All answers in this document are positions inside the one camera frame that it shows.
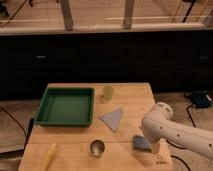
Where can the green translucent cup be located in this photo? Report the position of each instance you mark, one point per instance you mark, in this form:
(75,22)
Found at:
(108,93)

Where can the blue triangular cloth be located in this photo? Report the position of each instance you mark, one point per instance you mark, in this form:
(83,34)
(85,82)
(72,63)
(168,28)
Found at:
(112,119)

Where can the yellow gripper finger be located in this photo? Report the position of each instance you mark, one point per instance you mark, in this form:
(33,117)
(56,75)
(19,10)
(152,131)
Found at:
(155,147)

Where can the dark box on floor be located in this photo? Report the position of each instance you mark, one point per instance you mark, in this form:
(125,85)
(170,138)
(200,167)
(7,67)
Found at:
(201,100)

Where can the green plastic tray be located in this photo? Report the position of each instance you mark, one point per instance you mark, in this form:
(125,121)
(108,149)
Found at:
(63,106)

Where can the blue sponge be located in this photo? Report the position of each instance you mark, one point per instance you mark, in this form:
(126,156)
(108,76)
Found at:
(140,143)

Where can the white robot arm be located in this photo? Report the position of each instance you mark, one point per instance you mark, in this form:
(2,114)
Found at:
(157,124)

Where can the small metal cup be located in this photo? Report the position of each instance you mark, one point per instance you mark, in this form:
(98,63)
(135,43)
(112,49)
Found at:
(97,148)

